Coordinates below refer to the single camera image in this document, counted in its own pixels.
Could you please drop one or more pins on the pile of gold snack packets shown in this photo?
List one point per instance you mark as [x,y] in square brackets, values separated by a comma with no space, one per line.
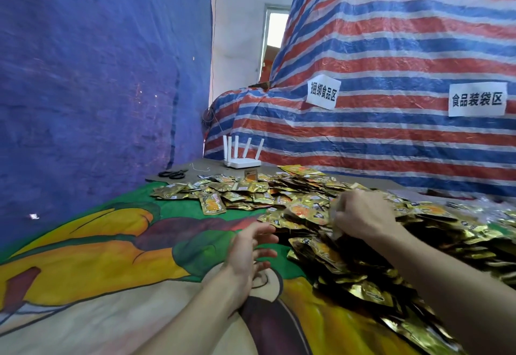
[363,270]

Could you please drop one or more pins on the red blue striped tarp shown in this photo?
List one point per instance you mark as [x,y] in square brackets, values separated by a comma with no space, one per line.
[395,44]

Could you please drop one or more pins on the person's right forearm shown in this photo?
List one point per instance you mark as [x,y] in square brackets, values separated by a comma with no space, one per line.
[451,286]

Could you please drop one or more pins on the person's left fingers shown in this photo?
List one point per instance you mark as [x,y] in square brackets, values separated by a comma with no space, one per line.
[264,238]

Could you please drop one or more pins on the small white paper sign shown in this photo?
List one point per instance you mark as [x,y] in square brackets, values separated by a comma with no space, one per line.
[323,91]

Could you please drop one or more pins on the colourful printed table cloth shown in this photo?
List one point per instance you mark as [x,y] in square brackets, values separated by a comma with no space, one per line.
[100,270]

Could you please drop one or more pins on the window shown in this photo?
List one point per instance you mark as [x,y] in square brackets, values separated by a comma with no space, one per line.
[277,30]

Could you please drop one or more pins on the person's right fingers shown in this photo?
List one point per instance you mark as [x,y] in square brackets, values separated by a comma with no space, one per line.
[342,215]

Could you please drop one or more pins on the person's left hand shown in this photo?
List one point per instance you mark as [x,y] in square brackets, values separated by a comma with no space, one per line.
[241,260]

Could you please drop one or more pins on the black scissors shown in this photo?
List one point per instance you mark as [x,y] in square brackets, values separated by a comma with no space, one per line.
[174,174]

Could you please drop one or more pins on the person's right hand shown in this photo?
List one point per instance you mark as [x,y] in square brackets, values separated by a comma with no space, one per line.
[365,213]

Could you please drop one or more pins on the person's left forearm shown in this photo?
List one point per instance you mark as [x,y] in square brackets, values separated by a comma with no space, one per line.
[201,318]

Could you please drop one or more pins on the white router with antennas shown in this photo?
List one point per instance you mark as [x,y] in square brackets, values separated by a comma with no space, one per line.
[243,162]

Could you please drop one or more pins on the small brown box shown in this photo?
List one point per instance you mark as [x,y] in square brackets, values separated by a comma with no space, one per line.
[250,175]

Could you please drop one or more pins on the large white paper sign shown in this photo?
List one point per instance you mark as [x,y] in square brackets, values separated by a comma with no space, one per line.
[477,99]

